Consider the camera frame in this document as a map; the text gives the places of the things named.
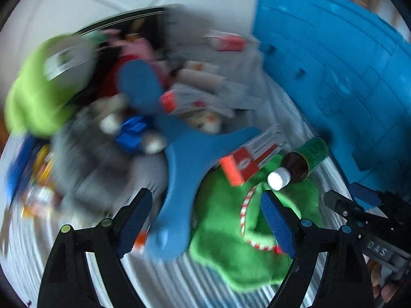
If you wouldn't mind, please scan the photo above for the person's right hand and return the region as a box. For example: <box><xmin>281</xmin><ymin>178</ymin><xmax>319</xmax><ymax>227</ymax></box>
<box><xmin>366</xmin><ymin>257</ymin><xmax>402</xmax><ymax>302</ymax></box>

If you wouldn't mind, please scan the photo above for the green plush hat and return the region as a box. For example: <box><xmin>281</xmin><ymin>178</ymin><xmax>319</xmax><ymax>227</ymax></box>
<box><xmin>189</xmin><ymin>153</ymin><xmax>323</xmax><ymax>293</ymax></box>

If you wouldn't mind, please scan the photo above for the brown medicine bottle green label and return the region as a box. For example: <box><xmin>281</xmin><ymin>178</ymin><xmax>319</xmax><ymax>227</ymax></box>
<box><xmin>267</xmin><ymin>136</ymin><xmax>329</xmax><ymax>191</ymax></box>

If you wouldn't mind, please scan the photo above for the red white medicine box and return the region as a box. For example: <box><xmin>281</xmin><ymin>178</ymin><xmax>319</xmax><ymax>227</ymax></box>
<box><xmin>219</xmin><ymin>125</ymin><xmax>286</xmax><ymax>186</ymax></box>

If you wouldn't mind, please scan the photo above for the blue plastic crate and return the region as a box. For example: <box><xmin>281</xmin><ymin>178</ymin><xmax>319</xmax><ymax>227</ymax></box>
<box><xmin>253</xmin><ymin>0</ymin><xmax>410</xmax><ymax>195</ymax></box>

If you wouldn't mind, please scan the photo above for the small white chick plush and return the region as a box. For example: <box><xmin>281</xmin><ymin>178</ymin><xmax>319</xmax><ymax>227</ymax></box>
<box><xmin>186</xmin><ymin>110</ymin><xmax>222</xmax><ymax>134</ymax></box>

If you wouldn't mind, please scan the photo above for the lime green plush toy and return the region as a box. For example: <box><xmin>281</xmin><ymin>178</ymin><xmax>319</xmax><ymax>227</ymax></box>
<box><xmin>4</xmin><ymin>34</ymin><xmax>97</xmax><ymax>138</ymax></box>

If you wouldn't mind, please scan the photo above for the long white pink box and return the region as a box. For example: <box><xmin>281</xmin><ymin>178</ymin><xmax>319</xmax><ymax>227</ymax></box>
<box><xmin>160</xmin><ymin>83</ymin><xmax>235</xmax><ymax>118</ymax></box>

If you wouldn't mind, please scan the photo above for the white tube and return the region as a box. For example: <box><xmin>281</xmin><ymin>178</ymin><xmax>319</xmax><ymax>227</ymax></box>
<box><xmin>175</xmin><ymin>69</ymin><xmax>225</xmax><ymax>92</ymax></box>

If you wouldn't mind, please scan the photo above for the pink plush toy in box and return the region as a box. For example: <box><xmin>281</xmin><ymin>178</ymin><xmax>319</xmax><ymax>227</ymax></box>
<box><xmin>102</xmin><ymin>29</ymin><xmax>156</xmax><ymax>67</ymax></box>

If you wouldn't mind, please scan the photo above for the black box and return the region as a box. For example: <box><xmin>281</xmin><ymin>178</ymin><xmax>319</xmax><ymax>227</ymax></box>
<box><xmin>77</xmin><ymin>7</ymin><xmax>170</xmax><ymax>58</ymax></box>

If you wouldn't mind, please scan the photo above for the small pink tissue packet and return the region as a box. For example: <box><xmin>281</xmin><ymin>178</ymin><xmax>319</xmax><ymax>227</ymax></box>
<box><xmin>204</xmin><ymin>29</ymin><xmax>247</xmax><ymax>52</ymax></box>

